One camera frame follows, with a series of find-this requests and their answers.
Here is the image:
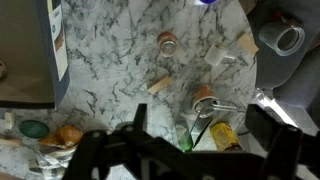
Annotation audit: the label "frosted plastic cup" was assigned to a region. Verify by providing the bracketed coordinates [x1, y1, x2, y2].
[204, 43, 238, 67]

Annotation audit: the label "green round lid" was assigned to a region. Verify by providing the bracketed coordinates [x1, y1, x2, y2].
[18, 119, 50, 140]

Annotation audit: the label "small jar with orange lid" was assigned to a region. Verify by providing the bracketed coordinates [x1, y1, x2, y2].
[157, 31, 179, 58]

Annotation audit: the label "brown bread rolls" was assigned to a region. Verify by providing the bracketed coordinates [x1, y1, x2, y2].
[39, 124, 84, 149]

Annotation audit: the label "yellow box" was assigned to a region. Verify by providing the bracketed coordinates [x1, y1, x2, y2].
[209, 122, 243, 152]

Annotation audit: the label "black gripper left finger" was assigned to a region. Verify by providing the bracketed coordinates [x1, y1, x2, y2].
[61, 103, 188, 180]

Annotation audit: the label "wooden block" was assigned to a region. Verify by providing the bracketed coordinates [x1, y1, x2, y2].
[235, 31, 260, 57]
[0, 136, 24, 148]
[146, 74, 173, 95]
[4, 111, 16, 130]

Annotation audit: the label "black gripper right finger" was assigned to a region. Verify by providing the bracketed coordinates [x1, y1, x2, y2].
[244, 103, 320, 180]

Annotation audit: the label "metal whisk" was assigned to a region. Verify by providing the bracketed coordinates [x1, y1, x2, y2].
[189, 99, 239, 148]

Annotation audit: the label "navy cardboard box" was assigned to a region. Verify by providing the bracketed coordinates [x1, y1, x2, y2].
[0, 0, 71, 110]

